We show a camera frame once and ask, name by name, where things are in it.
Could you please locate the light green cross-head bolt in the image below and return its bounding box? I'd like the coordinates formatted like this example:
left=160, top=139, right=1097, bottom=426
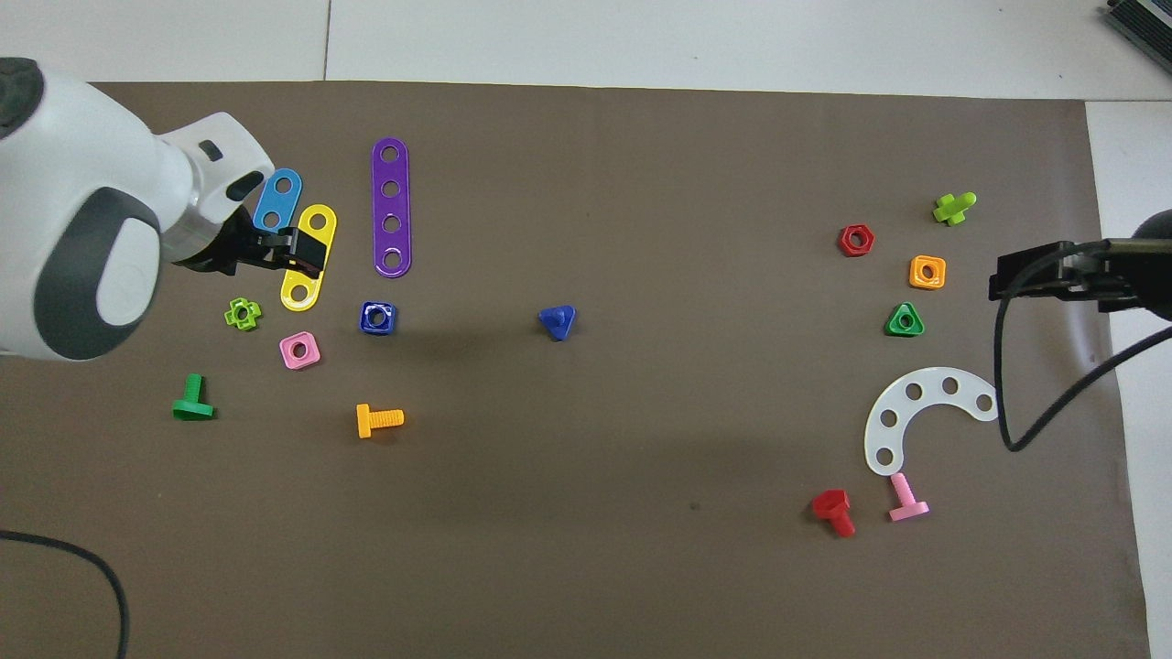
left=932, top=191, right=978, bottom=227

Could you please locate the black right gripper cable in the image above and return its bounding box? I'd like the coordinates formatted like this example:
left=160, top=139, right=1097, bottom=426
left=994, top=238, right=1172, bottom=453

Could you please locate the brown table mat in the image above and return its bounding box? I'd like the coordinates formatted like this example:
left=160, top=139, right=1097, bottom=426
left=0, top=81, right=1153, bottom=659

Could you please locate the pink square plastic nut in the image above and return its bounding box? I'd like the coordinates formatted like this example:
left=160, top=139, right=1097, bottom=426
left=279, top=331, right=322, bottom=371

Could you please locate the red plastic bolt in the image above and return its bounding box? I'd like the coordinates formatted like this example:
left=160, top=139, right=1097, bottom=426
left=811, top=489, right=857, bottom=539

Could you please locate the dark ribbed device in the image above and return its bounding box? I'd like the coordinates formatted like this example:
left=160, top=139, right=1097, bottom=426
left=1099, top=0, right=1172, bottom=51

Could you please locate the pink plastic bolt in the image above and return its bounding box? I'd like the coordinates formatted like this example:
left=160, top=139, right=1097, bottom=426
left=887, top=472, right=930, bottom=523

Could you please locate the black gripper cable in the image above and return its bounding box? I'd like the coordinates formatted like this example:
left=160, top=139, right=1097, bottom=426
left=994, top=238, right=1172, bottom=453
left=0, top=529, right=130, bottom=659

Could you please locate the orange plastic bolt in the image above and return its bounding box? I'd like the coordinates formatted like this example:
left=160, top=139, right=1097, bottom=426
left=356, top=403, right=405, bottom=439

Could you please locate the dark green plastic bolt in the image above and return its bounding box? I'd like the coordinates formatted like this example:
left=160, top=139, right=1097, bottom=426
left=171, top=373, right=216, bottom=422

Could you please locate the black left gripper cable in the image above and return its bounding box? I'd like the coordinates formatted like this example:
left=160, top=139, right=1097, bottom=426
left=0, top=529, right=130, bottom=659

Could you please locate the blue two-hole plastic plate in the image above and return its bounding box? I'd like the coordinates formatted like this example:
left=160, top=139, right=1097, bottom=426
left=252, top=167, right=303, bottom=234

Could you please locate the purple four-hole plastic plate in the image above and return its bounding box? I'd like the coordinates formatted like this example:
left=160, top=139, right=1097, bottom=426
left=371, top=137, right=413, bottom=278

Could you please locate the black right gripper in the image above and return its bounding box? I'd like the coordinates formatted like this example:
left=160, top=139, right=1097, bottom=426
left=988, top=208, right=1172, bottom=322

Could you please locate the yellow three-hole plastic plate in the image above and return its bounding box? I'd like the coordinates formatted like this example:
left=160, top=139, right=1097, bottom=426
left=279, top=203, right=338, bottom=313

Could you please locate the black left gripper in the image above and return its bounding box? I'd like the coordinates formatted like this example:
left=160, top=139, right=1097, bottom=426
left=168, top=207, right=329, bottom=281

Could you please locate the white curved five-hole plate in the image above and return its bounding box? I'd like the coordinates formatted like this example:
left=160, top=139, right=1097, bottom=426
left=863, top=367, right=1004, bottom=477

